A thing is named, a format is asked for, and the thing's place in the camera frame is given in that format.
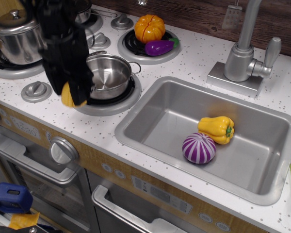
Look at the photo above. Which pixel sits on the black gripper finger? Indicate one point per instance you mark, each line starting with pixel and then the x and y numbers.
pixel 57 77
pixel 80 90

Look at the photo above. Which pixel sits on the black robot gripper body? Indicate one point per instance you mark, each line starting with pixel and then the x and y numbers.
pixel 66 47

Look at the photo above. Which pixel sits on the yellow toy corn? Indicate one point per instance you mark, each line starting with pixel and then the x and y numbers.
pixel 66 97

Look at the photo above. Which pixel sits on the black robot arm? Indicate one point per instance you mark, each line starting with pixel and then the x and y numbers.
pixel 60 12

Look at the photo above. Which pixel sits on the front left stove knob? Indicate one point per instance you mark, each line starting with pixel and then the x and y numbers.
pixel 36 92

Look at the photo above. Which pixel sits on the stove knob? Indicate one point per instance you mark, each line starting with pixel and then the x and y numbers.
pixel 122 23
pixel 36 92
pixel 98 42

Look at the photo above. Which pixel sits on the middle stove knob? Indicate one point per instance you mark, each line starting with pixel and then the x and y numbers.
pixel 98 42

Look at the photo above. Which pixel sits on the small steel pan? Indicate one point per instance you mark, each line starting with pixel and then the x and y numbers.
pixel 111 74

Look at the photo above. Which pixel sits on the front stove burner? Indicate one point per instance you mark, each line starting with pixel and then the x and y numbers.
pixel 116 107

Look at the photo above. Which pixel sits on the stove burner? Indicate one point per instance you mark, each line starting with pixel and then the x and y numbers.
pixel 116 107
pixel 93 24
pixel 133 50
pixel 13 74

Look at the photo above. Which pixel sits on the back left stove burner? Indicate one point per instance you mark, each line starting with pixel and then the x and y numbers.
pixel 93 24

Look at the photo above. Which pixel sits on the right back stove burner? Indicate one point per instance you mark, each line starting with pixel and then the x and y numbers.
pixel 133 50

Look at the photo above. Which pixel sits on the back stove knob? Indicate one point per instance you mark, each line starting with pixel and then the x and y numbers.
pixel 122 23

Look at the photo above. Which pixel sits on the steel pot at back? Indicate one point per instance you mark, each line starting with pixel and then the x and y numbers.
pixel 83 10

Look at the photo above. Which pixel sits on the large steel pot with lid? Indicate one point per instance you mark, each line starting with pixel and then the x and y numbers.
pixel 20 39

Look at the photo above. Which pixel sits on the round silver oven dial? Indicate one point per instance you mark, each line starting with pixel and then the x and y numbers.
pixel 62 151

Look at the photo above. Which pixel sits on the purple toy eggplant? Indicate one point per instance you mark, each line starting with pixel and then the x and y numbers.
pixel 160 47

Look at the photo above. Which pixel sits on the orange toy pumpkin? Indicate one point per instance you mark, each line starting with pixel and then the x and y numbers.
pixel 149 28

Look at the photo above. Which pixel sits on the blue clamp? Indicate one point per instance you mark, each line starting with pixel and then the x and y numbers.
pixel 15 199

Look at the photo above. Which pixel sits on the purple striped toy onion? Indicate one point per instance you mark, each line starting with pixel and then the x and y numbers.
pixel 198 148

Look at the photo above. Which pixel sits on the yellow cloth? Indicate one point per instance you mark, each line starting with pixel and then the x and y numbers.
pixel 20 221

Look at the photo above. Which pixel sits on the yellow toy bell pepper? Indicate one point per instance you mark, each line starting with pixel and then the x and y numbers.
pixel 220 129

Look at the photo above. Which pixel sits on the silver toy faucet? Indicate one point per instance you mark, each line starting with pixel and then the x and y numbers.
pixel 242 73

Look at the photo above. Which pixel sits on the hanging grey spatula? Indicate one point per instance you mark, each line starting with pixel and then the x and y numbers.
pixel 232 16

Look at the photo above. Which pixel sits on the silver sink basin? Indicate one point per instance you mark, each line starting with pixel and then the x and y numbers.
pixel 253 165

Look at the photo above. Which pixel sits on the silver oven door handle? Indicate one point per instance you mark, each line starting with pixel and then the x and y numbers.
pixel 14 152

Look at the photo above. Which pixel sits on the silver dishwasher door handle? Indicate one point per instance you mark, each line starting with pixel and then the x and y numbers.
pixel 158 225

